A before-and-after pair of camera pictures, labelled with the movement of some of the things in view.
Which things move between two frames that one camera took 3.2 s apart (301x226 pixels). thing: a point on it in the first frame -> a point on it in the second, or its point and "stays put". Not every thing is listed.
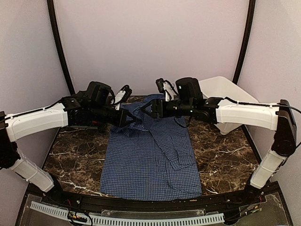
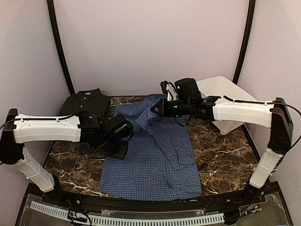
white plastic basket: (219, 87) stays put
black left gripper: (120, 121) -> (122, 153)
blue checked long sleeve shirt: (152, 159) stays put
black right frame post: (249, 30) stays put
